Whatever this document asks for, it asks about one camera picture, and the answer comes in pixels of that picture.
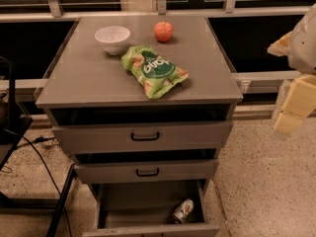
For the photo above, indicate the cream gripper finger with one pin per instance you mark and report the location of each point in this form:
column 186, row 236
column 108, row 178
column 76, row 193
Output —
column 299, row 103
column 281, row 46

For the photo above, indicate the silver 7up can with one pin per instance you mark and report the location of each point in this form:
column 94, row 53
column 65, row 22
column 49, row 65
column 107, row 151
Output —
column 183, row 211

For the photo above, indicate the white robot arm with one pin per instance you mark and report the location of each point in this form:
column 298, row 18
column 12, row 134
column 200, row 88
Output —
column 299, row 46

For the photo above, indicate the grey drawer cabinet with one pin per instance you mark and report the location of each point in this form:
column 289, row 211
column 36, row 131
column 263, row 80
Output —
column 149, row 111

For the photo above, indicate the grey middle drawer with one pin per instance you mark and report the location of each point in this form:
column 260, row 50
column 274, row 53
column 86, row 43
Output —
column 153, row 171

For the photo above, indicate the grey drawer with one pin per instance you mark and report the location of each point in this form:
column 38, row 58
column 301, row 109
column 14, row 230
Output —
column 145, row 210
column 129, row 137
column 153, row 171

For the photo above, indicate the grey top drawer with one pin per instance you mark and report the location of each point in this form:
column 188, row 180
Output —
column 129, row 137

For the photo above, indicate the grey bottom drawer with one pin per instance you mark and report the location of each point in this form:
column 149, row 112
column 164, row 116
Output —
column 145, row 210

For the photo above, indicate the red apple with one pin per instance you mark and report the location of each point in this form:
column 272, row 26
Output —
column 163, row 31

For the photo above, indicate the green snack bag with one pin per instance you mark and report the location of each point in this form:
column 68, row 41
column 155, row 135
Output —
column 155, row 74

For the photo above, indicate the white ceramic bowl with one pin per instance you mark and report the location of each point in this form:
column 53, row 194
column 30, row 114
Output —
column 113, row 39

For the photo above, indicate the metal window railing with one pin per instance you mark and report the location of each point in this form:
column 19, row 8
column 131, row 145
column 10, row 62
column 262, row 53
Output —
column 276, row 79

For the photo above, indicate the black stand frame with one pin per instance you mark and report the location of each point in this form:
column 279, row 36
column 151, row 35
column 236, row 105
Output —
column 13, row 126

